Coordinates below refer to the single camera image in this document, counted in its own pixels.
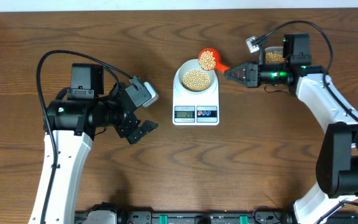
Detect pile of soybeans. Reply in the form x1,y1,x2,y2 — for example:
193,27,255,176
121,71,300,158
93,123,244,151
265,52,285,63

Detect left black cable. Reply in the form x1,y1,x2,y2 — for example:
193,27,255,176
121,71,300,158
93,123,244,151
35,49,135,224

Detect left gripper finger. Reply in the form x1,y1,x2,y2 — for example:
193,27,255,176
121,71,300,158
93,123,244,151
135,120,158,143
126,76,150,108

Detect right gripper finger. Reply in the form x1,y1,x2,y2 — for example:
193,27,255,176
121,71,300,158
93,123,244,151
224,73,247,86
224,63,247,77

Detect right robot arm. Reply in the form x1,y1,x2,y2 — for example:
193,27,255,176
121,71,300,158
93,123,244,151
224,34,358,223

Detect black cable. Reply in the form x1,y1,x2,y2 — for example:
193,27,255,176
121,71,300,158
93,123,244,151
35,49,135,224
255,20,358,147

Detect right black cable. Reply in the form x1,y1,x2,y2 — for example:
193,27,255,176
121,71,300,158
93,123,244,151
255,20,358,147

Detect soybeans in scoop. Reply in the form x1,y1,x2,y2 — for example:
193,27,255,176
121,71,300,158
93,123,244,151
199,50,216,70

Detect clear plastic container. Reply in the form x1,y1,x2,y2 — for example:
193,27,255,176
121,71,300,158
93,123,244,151
265,47,283,56

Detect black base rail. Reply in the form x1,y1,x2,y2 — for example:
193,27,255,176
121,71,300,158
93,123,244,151
74,202,296,224

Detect white digital kitchen scale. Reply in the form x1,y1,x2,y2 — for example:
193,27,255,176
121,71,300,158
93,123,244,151
172,58,220,126

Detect soybeans in bowl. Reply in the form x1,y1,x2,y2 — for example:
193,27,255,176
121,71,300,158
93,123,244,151
182,69,211,92

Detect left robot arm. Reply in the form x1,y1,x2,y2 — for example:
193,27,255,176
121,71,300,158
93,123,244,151
29,63,158,223

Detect light blue bowl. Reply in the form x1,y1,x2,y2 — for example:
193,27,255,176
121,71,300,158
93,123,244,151
174,59,218,94

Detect red measuring scoop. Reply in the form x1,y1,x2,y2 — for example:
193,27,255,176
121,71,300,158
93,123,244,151
198,48,229,73

